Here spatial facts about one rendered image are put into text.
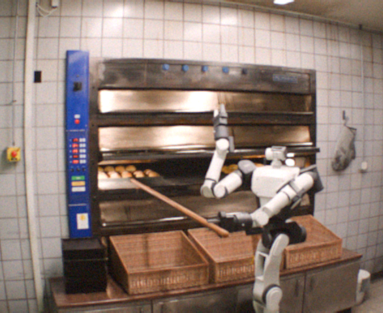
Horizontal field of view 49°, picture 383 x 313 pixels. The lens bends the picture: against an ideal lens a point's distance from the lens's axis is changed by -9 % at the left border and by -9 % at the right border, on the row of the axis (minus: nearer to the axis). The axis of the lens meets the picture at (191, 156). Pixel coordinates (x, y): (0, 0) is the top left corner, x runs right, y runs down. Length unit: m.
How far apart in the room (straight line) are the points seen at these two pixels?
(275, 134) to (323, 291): 1.34
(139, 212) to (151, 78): 0.95
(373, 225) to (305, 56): 1.85
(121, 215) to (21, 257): 0.80
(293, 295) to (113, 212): 1.45
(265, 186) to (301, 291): 1.14
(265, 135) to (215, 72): 0.65
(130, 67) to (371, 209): 2.71
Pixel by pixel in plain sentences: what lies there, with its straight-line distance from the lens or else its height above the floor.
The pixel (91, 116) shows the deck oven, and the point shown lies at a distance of 3.16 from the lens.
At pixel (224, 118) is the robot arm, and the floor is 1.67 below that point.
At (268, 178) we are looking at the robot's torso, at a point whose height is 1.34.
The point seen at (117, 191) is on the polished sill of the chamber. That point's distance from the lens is 3.24.
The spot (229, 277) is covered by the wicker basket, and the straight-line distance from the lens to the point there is 3.15.
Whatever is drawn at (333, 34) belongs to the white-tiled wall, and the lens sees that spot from 4.21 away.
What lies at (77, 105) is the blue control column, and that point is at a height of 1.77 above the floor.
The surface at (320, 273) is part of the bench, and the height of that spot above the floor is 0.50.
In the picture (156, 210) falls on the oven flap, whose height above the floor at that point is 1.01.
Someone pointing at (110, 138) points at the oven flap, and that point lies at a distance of 3.19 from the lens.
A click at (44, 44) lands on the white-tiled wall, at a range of 3.15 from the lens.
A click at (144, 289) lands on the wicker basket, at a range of 2.94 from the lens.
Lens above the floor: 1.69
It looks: 5 degrees down
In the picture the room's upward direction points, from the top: straight up
